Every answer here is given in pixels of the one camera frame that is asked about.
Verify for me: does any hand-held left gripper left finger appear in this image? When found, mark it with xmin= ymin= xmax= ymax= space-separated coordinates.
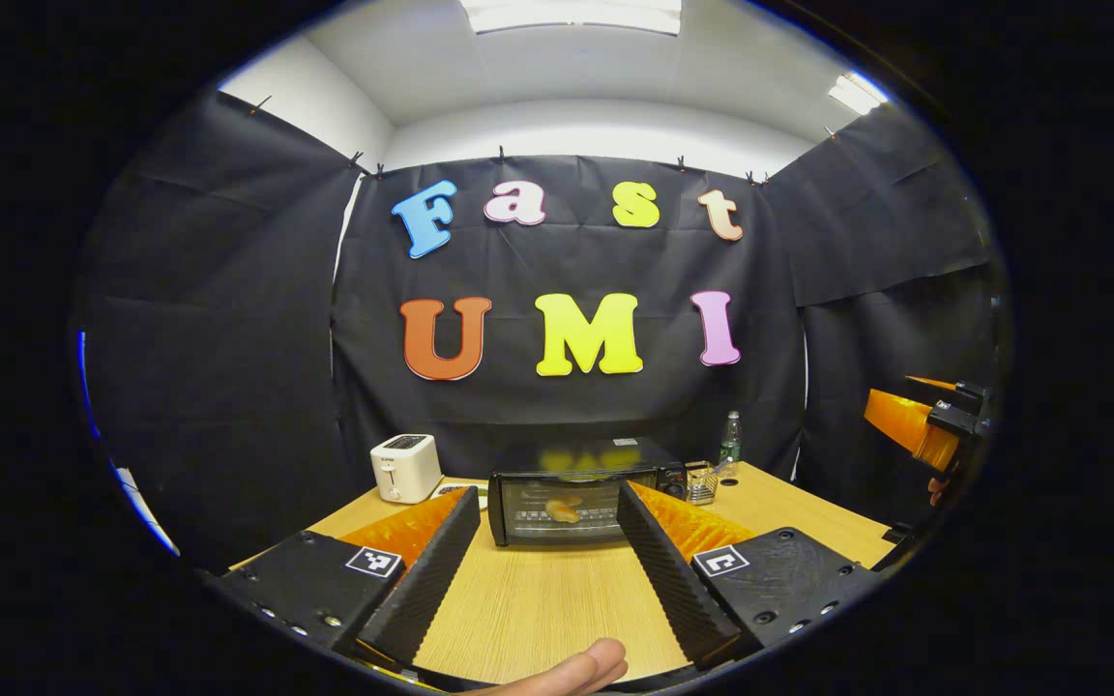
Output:
xmin=209 ymin=485 xmax=483 ymax=670

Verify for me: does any white toaster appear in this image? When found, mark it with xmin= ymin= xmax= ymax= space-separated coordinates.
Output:
xmin=369 ymin=433 xmax=444 ymax=505

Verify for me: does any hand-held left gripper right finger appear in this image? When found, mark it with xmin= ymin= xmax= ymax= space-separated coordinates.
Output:
xmin=617 ymin=480 xmax=882 ymax=671

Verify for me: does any long ceiling light panel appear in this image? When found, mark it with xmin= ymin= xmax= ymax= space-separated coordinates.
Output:
xmin=460 ymin=0 xmax=684 ymax=36

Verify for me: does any small ceiling light panel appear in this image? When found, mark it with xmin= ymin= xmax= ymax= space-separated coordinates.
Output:
xmin=828 ymin=72 xmax=892 ymax=116

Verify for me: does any black electric oven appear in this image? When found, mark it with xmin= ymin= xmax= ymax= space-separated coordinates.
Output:
xmin=487 ymin=437 xmax=691 ymax=549

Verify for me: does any black backdrop cloth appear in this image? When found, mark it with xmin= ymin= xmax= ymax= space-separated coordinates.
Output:
xmin=73 ymin=92 xmax=1003 ymax=571

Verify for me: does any white patterned dish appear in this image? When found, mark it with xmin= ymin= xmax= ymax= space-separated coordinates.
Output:
xmin=429 ymin=481 xmax=489 ymax=511

